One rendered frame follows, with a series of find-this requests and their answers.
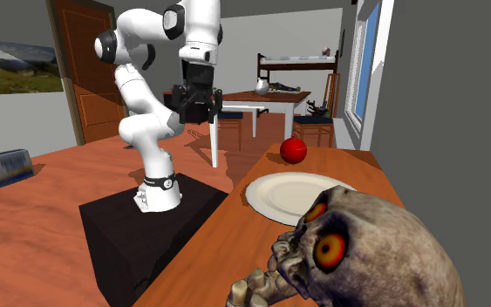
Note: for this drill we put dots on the dark wooden bunk bed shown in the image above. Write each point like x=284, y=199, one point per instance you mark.
x=296, y=64

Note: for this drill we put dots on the red pomegranate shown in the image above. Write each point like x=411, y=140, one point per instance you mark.
x=293, y=149

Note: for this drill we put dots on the brown wooden door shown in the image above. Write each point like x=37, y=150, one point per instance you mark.
x=87, y=85

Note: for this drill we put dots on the wooden chair blue seat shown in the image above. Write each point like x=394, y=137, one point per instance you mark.
x=230, y=123
x=317, y=123

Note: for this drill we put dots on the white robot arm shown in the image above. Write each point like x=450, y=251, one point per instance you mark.
x=151, y=149

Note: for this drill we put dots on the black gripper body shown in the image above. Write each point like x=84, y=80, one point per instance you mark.
x=198, y=76

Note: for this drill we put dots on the grey skull figure orange eyes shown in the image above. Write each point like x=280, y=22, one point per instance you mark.
x=381, y=255

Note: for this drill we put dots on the white framed window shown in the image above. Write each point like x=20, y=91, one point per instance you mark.
x=366, y=64

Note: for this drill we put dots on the landscape wall picture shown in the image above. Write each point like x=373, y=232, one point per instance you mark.
x=15, y=72

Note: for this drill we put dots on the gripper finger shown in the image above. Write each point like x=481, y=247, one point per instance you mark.
x=178, y=102
x=216, y=104

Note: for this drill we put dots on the white plate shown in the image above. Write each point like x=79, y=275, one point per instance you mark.
x=279, y=195

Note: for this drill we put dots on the orange wooden table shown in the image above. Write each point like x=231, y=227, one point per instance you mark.
x=228, y=255

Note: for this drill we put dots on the white-legged dining table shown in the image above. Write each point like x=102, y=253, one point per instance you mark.
x=270, y=98

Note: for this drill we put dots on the blue grey box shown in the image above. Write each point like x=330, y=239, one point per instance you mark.
x=2, y=168

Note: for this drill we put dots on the dark robot stand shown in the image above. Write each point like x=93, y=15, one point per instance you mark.
x=143, y=242

